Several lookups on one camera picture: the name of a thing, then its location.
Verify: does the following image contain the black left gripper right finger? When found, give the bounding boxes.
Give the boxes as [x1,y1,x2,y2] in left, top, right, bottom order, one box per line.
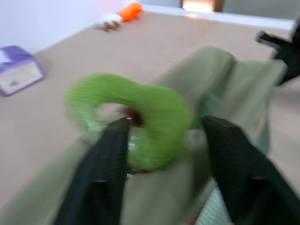
[202,114,300,225]

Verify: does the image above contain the small brown objects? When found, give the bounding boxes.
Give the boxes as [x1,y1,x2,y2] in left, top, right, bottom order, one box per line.
[94,21,120,33]

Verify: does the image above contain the orange rounded object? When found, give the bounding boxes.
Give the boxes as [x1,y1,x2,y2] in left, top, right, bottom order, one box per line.
[119,1,144,23]

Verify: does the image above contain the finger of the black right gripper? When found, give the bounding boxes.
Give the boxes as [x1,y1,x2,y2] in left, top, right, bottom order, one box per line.
[255,30,293,51]

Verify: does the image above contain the purple cardboard box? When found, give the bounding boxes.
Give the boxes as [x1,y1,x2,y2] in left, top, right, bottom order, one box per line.
[0,45,46,98]

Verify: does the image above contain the pale green fabric pouch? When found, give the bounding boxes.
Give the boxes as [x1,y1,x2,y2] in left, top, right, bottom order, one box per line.
[0,46,288,225]

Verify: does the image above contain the green plush keychain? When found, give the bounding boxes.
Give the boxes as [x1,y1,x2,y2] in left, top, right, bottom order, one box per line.
[64,73,194,172]

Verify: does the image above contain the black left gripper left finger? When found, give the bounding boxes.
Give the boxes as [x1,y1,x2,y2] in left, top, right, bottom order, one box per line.
[53,116,131,225]

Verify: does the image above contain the small white object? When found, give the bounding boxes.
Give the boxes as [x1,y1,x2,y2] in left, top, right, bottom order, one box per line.
[103,13,122,23]

